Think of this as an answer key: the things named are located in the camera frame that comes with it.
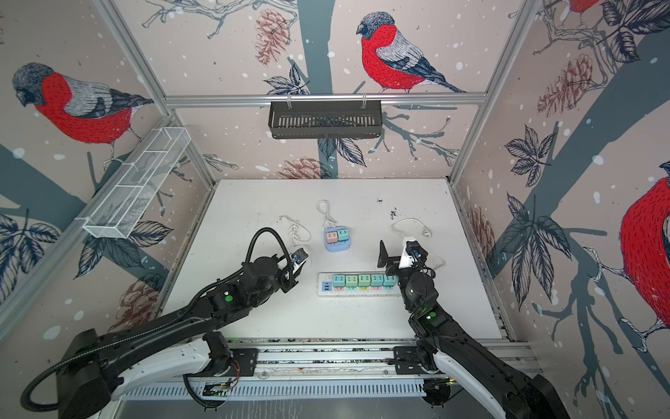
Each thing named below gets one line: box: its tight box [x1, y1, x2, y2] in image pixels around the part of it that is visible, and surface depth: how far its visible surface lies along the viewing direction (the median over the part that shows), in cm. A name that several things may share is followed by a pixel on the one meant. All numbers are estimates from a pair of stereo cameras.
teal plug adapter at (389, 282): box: [382, 274, 397, 289], surface depth 85 cm
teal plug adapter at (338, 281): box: [333, 274, 346, 289], surface depth 85 cm
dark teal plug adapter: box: [337, 228, 349, 243], surface depth 97 cm
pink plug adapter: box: [326, 231, 338, 245], surface depth 95 cm
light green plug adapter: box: [357, 274, 371, 288], surface depth 85 cm
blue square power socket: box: [325, 225, 351, 253], surface depth 98 cm
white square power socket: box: [289, 247, 310, 273], surface depth 66 cm
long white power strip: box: [317, 271, 402, 298], surface depth 87 cm
